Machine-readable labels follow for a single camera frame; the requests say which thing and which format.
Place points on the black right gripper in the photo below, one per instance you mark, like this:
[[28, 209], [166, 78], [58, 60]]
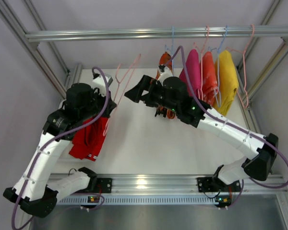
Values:
[[146, 89]]

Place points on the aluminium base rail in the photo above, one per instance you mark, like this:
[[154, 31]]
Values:
[[178, 184]]

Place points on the aluminium hanging rail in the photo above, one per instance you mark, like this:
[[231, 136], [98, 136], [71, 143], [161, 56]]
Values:
[[160, 33]]

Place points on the orange white tie-dye trousers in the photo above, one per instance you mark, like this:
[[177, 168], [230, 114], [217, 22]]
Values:
[[210, 86]]

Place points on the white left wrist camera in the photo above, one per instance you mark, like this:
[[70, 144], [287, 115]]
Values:
[[98, 82]]

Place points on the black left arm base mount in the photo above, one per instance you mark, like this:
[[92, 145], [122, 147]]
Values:
[[99, 186]]

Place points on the magenta trousers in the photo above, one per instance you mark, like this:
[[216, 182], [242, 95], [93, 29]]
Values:
[[194, 72]]

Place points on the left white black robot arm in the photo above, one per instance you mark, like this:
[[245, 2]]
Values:
[[33, 193]]

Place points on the yellow trousers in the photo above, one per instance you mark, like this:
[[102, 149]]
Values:
[[227, 80]]

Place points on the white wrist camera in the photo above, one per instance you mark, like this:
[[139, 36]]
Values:
[[98, 82], [163, 73]]

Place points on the orange black patterned trousers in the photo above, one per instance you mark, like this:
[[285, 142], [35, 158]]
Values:
[[161, 110]]

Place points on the red trousers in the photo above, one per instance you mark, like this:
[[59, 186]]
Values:
[[87, 142]]

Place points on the aluminium frame post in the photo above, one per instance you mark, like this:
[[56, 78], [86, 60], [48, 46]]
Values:
[[15, 25]]

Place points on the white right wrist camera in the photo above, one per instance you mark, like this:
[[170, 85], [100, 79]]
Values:
[[163, 73]]

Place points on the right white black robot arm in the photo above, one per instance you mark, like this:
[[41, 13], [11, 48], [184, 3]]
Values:
[[172, 94]]

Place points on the blue hanger with yellow trousers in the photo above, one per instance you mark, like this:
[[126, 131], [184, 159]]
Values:
[[218, 51]]

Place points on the blue hanger with patterned trousers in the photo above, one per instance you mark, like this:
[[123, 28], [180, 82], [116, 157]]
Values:
[[170, 49]]

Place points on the empty pink hanger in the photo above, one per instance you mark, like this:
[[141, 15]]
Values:
[[245, 104]]

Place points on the grey slotted cable duct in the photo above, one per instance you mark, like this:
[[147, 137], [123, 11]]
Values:
[[141, 200]]

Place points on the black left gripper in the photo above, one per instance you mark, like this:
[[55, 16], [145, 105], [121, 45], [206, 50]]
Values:
[[109, 105]]

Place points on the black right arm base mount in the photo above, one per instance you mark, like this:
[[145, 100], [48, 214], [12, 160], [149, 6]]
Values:
[[209, 184]]

